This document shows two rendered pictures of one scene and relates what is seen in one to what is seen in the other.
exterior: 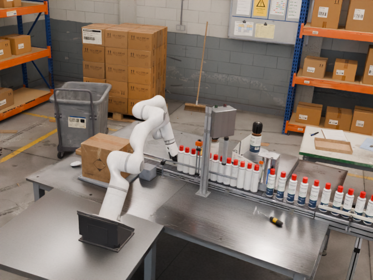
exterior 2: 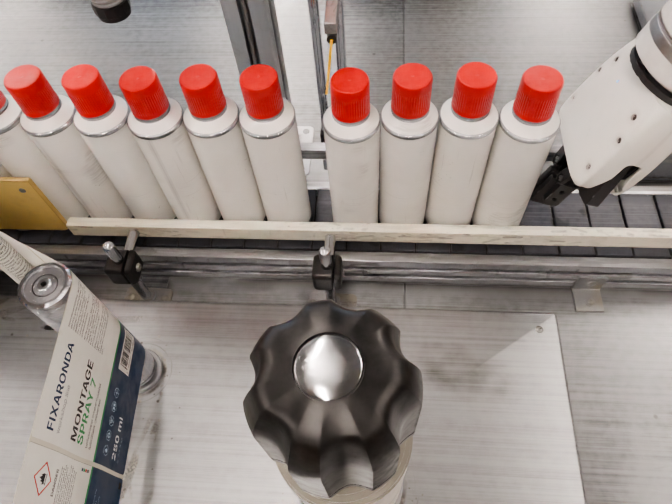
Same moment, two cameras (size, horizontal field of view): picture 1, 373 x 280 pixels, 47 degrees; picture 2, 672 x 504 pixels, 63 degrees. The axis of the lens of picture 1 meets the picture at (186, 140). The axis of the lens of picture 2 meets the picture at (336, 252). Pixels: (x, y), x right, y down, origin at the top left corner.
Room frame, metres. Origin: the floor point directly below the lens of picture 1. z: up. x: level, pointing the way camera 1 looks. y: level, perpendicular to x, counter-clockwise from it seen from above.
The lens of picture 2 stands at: (3.22, -0.23, 1.39)
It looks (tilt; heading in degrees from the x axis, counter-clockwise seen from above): 59 degrees down; 163
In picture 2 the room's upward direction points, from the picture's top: 6 degrees counter-clockwise
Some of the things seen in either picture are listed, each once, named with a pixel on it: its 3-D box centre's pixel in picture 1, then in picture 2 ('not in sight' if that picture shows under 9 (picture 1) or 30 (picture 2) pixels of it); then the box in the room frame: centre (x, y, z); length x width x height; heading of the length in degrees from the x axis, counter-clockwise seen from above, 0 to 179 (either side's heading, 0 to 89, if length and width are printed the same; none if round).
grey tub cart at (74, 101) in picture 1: (82, 115); not in sight; (5.11, 1.34, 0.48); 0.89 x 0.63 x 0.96; 1
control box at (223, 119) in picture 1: (221, 121); not in sight; (2.73, -0.23, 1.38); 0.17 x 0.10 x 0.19; 119
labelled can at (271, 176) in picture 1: (271, 182); not in sight; (2.65, -0.61, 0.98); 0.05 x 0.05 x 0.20
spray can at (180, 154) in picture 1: (181, 158); (515, 162); (2.96, 0.03, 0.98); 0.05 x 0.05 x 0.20
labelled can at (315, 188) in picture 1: (314, 194); not in sight; (2.52, -0.88, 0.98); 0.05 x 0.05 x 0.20
